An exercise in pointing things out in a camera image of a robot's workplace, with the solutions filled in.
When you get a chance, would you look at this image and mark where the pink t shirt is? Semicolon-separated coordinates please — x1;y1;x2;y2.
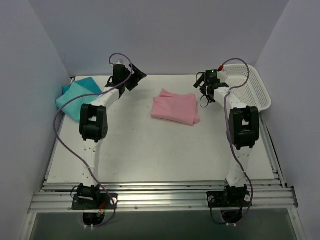
150;88;200;126

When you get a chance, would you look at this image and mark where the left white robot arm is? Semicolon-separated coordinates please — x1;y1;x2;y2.
77;60;147;210

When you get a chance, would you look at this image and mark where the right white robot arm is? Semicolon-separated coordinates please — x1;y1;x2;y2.
193;69;260;207

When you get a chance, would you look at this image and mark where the white plastic basket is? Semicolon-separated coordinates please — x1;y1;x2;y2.
223;63;272;112

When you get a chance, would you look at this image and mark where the teal folded t shirt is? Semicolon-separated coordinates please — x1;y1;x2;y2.
55;77;102;123

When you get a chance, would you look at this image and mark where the black wire loop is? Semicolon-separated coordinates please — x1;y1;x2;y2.
195;72;212;109

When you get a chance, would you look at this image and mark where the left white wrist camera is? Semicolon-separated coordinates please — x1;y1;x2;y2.
110;59;124;66

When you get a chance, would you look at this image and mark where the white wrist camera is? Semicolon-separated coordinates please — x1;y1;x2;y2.
217;65;229;82
110;59;124;66

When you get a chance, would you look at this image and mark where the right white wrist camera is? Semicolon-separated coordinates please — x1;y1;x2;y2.
217;65;229;82

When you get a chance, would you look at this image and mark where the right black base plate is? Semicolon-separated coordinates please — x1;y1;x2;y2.
206;191;252;208

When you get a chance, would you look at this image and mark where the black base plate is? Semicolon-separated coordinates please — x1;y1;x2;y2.
206;191;252;208
71;193;118;210

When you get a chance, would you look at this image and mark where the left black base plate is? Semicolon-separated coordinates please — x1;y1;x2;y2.
71;193;118;210

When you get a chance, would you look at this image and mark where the aluminium rail frame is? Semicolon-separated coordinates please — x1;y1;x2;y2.
21;123;305;240

